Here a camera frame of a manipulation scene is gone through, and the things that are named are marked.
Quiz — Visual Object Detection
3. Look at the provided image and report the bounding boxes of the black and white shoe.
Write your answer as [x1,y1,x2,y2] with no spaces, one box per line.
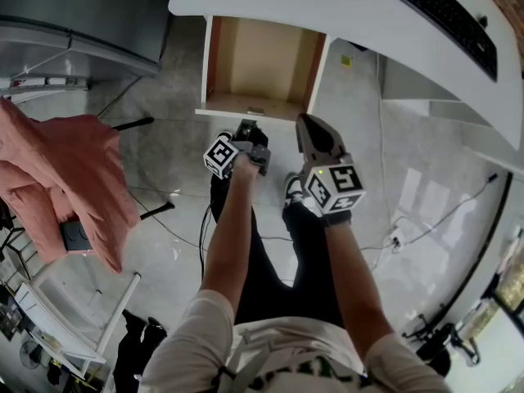
[282,171,324,217]

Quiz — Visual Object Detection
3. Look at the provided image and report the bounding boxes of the thin floor cable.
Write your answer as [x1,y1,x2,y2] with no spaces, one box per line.
[199,204,215,278]

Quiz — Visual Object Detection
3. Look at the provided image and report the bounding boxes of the person's right forearm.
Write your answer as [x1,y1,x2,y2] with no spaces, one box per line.
[324,221,396,354]

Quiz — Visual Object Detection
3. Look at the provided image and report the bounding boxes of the white desk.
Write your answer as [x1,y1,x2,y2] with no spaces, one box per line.
[168,0,524,164]

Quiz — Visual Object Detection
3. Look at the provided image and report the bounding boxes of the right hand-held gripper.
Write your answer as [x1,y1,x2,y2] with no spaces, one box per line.
[296,112,368,215]

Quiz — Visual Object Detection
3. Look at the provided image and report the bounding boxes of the black office chair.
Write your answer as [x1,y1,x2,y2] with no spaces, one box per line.
[402,313,481,377]

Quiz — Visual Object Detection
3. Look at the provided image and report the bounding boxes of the silver refrigerator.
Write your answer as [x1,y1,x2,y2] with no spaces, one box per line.
[0,0,174,94]

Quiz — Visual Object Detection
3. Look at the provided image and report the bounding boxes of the black floor rail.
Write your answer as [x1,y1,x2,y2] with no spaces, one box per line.
[424,171,514,344]

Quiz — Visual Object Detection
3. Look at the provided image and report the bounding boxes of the black keyboard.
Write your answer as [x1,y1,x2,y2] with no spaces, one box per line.
[390,0,499,83]

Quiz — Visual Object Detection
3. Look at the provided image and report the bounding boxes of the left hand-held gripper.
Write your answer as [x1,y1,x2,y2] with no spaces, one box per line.
[202,119,273,180]

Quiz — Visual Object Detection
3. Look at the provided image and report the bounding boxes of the pink folding chair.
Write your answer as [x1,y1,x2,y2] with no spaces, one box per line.
[0,96,178,277]

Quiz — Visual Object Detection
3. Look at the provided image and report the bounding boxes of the person's left forearm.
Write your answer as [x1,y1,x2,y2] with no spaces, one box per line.
[199,156,264,328]

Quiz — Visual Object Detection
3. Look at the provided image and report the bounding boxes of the black trousers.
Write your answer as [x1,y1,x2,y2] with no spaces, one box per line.
[210,129,346,329]

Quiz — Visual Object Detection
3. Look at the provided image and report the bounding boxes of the white shirt with green print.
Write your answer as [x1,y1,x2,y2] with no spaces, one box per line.
[138,288,452,393]

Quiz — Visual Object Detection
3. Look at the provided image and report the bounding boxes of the black floor fan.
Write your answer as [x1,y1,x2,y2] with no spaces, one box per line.
[19,339,43,370]

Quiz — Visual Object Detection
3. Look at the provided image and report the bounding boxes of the wooden drawer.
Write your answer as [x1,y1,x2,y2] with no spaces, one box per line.
[194,14,332,124]

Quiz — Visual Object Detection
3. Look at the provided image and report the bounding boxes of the grey power cable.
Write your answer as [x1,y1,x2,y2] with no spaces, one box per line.
[359,173,499,254]

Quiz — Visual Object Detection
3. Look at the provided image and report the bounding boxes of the black box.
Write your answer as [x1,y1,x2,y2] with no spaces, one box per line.
[58,218,93,255]

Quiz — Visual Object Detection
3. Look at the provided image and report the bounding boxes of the black wristwatch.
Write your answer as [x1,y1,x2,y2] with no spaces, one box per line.
[319,211,353,229]

